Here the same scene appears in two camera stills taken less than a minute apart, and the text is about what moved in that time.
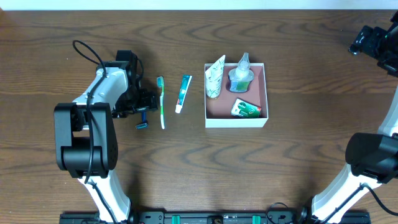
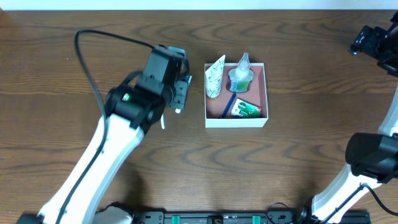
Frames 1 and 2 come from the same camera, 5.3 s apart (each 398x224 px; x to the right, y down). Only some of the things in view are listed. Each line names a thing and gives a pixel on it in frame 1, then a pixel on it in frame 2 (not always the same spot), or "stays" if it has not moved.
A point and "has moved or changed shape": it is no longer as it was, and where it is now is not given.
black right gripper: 368,37 stays
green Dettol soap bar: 244,108 stays
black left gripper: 146,101 → 180,94
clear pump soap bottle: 240,78 stays
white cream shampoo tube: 213,78 stays
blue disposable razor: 144,124 has moved or changed shape
